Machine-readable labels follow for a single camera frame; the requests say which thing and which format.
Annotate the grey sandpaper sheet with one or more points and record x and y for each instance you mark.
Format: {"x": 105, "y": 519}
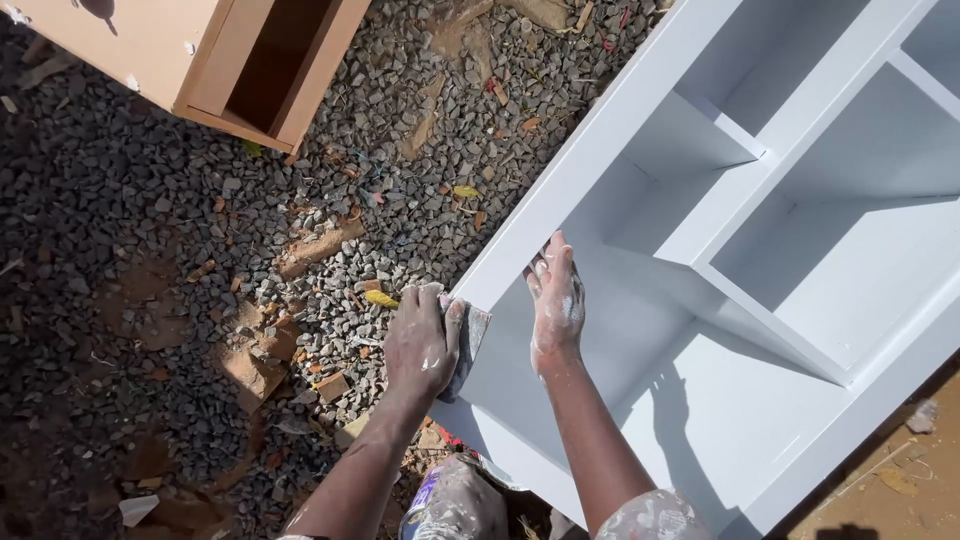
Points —
{"x": 471, "y": 337}

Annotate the person's right hand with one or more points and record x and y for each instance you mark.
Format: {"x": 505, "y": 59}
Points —
{"x": 557, "y": 315}

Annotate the paint-stained grey trousers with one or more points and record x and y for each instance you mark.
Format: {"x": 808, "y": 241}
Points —
{"x": 457, "y": 502}

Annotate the person's right fingers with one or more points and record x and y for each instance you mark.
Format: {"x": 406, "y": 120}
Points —
{"x": 560, "y": 259}

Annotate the person's left hand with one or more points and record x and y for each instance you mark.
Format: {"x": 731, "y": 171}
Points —
{"x": 420, "y": 349}

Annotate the long brown wood scrap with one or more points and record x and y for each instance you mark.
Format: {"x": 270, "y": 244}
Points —
{"x": 321, "y": 247}

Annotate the small brown wood offcut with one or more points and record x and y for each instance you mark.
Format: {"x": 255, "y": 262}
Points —
{"x": 332, "y": 386}

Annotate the white painted shelf cabinet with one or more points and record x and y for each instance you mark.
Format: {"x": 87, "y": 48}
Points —
{"x": 787, "y": 225}

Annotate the yellow dry leaf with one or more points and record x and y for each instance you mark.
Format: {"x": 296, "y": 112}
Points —
{"x": 381, "y": 298}

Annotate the brown unpainted wooden cabinet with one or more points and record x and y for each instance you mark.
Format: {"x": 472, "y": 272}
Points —
{"x": 150, "y": 52}

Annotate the white paper scrap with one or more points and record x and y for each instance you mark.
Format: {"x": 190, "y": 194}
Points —
{"x": 139, "y": 510}

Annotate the grey stone chunk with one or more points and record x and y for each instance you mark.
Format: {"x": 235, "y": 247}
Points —
{"x": 922, "y": 417}

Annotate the paint-stained shirt sleeve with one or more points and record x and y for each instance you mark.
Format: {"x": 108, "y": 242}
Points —
{"x": 652, "y": 517}

